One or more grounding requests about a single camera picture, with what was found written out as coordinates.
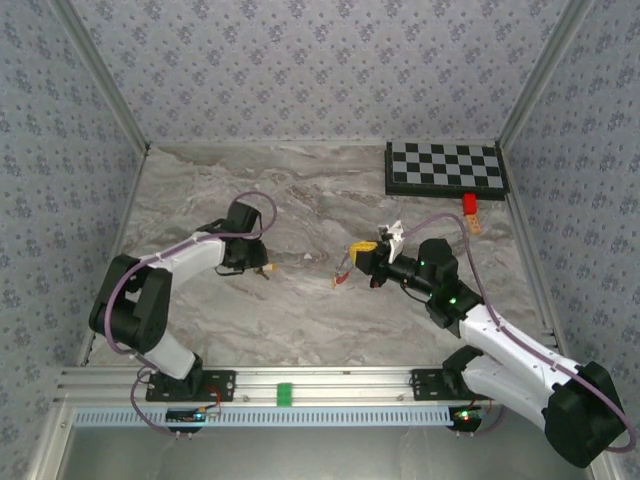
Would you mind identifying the black grey chessboard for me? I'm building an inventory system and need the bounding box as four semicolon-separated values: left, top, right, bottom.
384;141;511;198

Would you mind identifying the right circuit board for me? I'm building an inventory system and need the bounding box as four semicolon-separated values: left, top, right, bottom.
452;407;489;426

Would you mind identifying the circuit board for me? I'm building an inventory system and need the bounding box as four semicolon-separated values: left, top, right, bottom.
166;407;222;425
452;407;489;426

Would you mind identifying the left circuit board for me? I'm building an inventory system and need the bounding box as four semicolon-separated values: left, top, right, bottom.
166;407;222;425

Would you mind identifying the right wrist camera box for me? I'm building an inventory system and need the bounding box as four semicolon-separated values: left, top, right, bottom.
377;220;406;265

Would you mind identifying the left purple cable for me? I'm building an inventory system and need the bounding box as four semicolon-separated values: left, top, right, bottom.
102;192;279;441

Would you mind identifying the purple cable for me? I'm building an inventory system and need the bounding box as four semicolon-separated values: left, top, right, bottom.
102;192;279;441
402;213;632;454

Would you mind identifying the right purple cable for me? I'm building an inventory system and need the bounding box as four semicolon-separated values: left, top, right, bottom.
402;213;632;454

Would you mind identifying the aluminium table side rail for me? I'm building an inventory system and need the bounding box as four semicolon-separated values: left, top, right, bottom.
77;144;151;366
499;142;572;364

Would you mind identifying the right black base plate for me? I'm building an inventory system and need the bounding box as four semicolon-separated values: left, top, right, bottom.
410;368;469;403

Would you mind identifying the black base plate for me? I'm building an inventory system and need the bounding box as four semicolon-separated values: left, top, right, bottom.
410;368;469;403
145;369;237;403

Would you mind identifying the aluminium mounting rail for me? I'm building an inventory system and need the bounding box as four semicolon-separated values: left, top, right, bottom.
53;365;549;405

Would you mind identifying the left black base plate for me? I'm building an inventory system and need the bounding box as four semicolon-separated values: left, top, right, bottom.
145;369;237;403

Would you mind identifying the blue slotted cable duct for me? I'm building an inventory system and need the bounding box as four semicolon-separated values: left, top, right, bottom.
73;405;454;427

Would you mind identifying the aluminium frame post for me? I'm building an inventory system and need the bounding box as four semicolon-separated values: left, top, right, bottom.
52;0;152;152
498;0;597;149

